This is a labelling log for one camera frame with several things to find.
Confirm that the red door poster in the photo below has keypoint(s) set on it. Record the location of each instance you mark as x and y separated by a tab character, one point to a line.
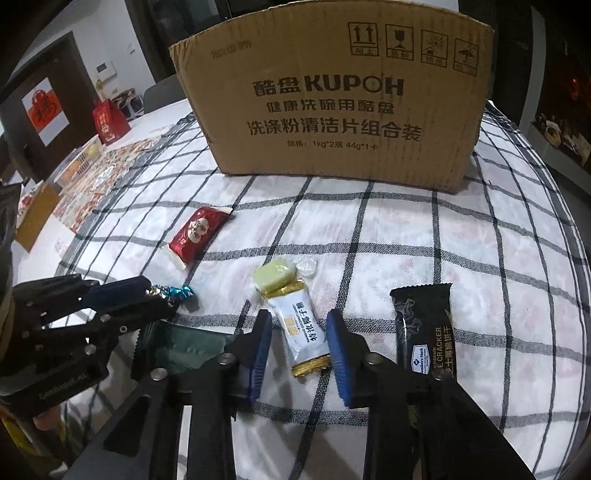
44	110

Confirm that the patterned table mat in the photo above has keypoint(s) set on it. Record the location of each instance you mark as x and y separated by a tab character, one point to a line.
106	180

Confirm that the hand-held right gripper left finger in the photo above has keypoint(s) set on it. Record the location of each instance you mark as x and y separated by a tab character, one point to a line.
258	360

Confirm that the white wall intercom panel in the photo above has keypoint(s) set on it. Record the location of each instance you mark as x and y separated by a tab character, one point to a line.
105	71

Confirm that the white and gold snack packet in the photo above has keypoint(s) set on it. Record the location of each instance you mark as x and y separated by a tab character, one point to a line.
298	332

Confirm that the dark wooden door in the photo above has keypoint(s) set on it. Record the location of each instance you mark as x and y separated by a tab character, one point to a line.
78	83

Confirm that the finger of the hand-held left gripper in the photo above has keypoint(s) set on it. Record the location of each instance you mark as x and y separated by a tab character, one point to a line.
134	314
115	290

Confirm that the person's left hand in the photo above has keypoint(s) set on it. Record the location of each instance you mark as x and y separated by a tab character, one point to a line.
46	419

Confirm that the clear plastic container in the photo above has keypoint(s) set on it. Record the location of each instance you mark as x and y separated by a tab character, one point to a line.
81	159

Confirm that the red gift bag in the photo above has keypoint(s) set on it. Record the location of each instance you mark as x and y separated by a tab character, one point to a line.
108	122

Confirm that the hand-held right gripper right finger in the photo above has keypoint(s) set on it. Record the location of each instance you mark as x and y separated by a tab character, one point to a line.
344	364

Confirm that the black cracker packet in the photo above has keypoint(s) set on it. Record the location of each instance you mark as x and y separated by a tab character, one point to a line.
422	332

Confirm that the pale green wrapped candy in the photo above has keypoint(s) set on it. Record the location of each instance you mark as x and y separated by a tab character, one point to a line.
274	274

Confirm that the dark green snack packet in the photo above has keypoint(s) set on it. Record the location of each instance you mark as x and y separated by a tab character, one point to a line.
184	346

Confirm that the grey dining chair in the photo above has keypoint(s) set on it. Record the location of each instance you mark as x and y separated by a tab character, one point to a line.
161	92

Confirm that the yellow tissue box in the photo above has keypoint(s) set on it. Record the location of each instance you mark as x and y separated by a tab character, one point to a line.
39	212

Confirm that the small red snack packet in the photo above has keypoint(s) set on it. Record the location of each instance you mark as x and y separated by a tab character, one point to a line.
198	230

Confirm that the blue foil-wrapped candy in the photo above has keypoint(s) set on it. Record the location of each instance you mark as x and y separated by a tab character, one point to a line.
182	291

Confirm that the brown cardboard box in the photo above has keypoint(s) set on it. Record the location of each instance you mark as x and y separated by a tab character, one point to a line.
323	138

